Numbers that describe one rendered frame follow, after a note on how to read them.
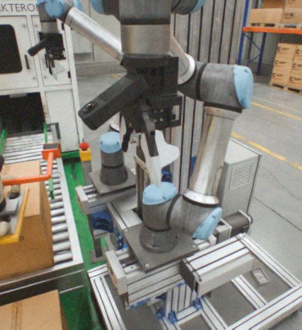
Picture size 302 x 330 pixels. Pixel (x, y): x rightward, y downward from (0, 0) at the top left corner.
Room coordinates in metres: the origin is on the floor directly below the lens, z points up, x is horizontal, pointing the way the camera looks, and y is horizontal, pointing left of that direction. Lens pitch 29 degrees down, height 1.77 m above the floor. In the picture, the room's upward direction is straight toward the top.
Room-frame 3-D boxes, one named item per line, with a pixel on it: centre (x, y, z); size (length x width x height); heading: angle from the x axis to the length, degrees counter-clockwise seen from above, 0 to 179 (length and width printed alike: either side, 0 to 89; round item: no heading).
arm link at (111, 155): (1.20, 0.19, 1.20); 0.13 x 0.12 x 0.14; 177
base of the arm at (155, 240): (0.75, -0.03, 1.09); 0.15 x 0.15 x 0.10
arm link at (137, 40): (0.45, 0.01, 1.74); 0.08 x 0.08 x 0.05
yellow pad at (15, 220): (0.84, 0.57, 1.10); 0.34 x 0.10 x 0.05; 15
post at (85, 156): (1.61, 0.44, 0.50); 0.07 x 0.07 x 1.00; 21
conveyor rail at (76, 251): (2.10, 0.82, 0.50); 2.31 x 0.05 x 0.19; 21
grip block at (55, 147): (1.17, 0.49, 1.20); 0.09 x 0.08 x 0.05; 105
